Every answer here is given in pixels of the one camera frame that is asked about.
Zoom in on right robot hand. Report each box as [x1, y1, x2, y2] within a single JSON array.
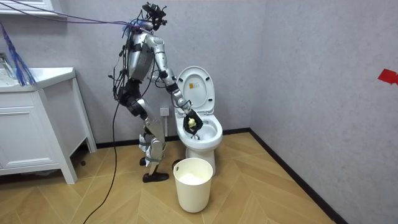
[[182, 108, 205, 136]]

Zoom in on white toilet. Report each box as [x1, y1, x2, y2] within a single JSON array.
[[174, 65, 224, 177]]

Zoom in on robot legs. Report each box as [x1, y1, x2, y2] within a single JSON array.
[[119, 80, 170, 184]]

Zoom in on cream round waste bin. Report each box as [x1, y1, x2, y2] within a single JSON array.
[[173, 157, 214, 214]]

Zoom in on robot body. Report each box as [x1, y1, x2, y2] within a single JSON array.
[[108, 2, 170, 108]]

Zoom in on white vanity cabinet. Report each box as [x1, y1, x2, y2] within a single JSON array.
[[0, 67, 98, 185]]

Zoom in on red tape piece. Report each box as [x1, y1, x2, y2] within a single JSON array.
[[377, 68, 398, 86]]

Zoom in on chrome faucet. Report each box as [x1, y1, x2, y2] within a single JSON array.
[[0, 52, 14, 79]]

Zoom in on black floor cable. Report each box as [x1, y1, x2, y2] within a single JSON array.
[[81, 101, 123, 224]]

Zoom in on cable bundle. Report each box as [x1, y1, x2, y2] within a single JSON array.
[[0, 0, 141, 88]]

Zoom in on white wall cabinet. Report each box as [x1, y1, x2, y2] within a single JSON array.
[[0, 0, 68, 17]]

